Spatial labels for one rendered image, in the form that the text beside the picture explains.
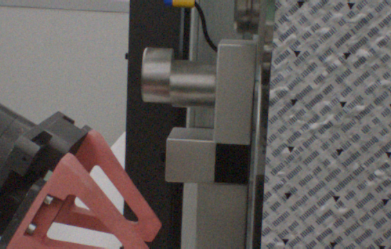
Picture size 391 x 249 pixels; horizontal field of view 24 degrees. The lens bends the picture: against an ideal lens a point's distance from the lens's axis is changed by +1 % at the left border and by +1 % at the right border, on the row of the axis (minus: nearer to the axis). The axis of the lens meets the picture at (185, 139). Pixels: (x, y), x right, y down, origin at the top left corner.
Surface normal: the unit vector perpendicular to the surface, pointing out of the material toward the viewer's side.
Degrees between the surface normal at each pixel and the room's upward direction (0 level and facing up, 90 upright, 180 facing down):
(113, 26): 90
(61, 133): 29
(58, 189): 101
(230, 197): 90
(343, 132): 90
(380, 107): 90
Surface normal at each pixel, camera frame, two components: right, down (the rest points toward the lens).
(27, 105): -0.07, 0.17
